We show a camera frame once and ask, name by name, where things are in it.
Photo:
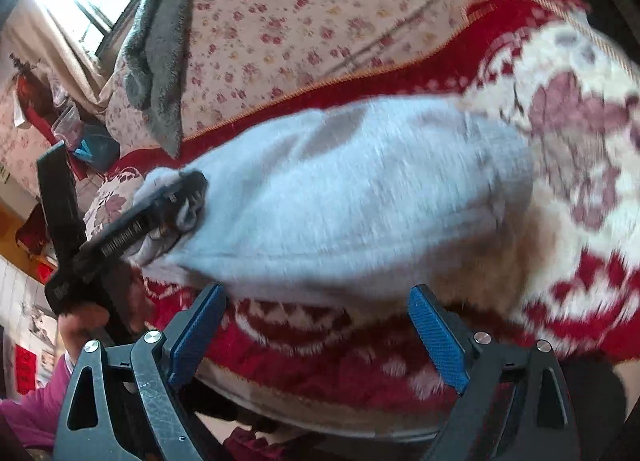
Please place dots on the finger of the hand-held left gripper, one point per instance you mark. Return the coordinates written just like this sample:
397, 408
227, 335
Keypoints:
167, 231
175, 188

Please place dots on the person's left hand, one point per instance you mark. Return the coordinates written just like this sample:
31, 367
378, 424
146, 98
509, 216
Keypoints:
82, 328

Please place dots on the beige curtain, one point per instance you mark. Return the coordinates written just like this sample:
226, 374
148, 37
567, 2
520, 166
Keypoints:
60, 51

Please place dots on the clear plastic bag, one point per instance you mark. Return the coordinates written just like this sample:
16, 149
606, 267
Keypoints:
67, 116

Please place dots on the grey fleece pants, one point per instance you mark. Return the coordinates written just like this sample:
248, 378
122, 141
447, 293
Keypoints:
350, 191

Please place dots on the pink floral bed sheet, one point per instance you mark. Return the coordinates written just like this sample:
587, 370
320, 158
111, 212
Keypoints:
300, 16

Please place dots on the grey-green fleece garment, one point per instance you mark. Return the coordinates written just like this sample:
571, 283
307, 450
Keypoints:
160, 81

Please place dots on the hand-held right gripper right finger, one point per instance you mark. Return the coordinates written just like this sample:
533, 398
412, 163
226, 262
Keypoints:
440, 341

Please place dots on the blue plastic bag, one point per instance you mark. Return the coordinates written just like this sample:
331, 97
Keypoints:
95, 151

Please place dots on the red white floral fleece blanket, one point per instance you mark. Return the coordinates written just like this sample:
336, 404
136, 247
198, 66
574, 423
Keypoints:
575, 166

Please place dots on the person's dark red clothing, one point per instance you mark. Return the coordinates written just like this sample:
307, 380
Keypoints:
265, 446

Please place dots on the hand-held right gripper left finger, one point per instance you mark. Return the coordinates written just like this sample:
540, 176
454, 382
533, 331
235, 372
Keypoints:
196, 336

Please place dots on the red bag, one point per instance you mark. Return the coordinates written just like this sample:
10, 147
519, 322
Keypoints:
35, 101

